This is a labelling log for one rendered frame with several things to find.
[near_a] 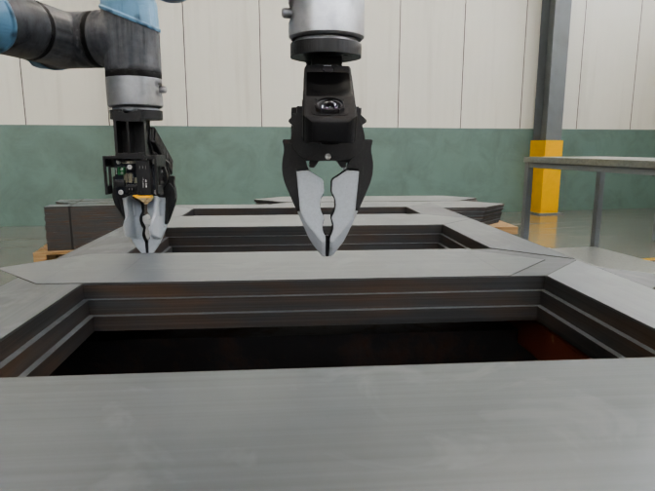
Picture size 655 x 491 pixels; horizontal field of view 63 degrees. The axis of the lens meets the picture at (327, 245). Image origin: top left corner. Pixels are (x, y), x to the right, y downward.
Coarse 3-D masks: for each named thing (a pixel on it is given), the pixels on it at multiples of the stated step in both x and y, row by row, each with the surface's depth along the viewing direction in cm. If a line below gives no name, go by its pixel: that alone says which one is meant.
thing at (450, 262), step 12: (420, 252) 81; (432, 252) 81; (444, 252) 81; (456, 252) 81; (468, 252) 81; (432, 264) 73; (444, 264) 73; (456, 264) 73; (468, 264) 73; (480, 264) 73; (444, 276) 67; (456, 276) 67; (468, 276) 67; (480, 276) 67; (492, 276) 67; (504, 276) 67
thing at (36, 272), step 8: (72, 256) 78; (80, 256) 78; (32, 264) 73; (40, 264) 73; (48, 264) 73; (56, 264) 73; (64, 264) 73; (16, 272) 68; (24, 272) 68; (32, 272) 68; (40, 272) 68; (48, 272) 68; (56, 272) 68; (32, 280) 64; (40, 280) 64
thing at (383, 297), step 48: (192, 240) 107; (240, 240) 108; (288, 240) 108; (384, 240) 110; (432, 240) 111; (96, 288) 63; (144, 288) 64; (192, 288) 64; (240, 288) 65; (288, 288) 65; (336, 288) 66; (384, 288) 66; (432, 288) 67; (480, 288) 67; (528, 288) 68; (48, 336) 52; (576, 336) 58; (624, 336) 51
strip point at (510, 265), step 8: (464, 248) 85; (480, 256) 79; (488, 256) 79; (496, 256) 79; (504, 256) 79; (512, 256) 79; (520, 256) 79; (496, 264) 73; (504, 264) 73; (512, 264) 73; (520, 264) 73; (528, 264) 73; (504, 272) 69; (512, 272) 69
